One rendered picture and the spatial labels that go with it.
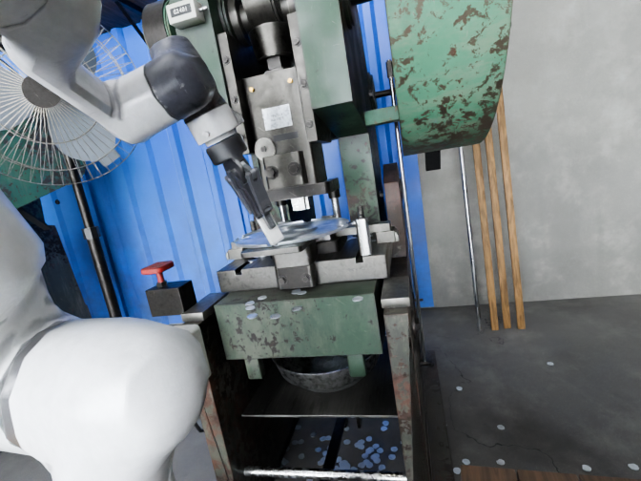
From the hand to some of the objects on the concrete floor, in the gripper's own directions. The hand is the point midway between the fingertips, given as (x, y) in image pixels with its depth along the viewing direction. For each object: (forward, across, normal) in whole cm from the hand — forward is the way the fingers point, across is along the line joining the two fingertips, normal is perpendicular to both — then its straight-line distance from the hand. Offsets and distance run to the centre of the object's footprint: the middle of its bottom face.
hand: (270, 228), depth 79 cm
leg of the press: (+93, -8, +19) cm, 95 cm away
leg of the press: (+82, -47, -15) cm, 95 cm away
